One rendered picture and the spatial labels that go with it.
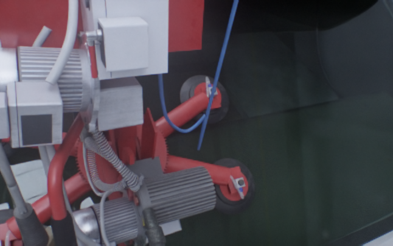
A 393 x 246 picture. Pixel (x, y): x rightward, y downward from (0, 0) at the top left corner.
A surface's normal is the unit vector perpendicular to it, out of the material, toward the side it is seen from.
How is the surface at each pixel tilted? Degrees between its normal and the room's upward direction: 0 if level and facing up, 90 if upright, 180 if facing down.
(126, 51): 75
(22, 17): 70
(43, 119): 79
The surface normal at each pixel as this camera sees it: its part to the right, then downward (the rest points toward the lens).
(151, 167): 0.32, -0.31
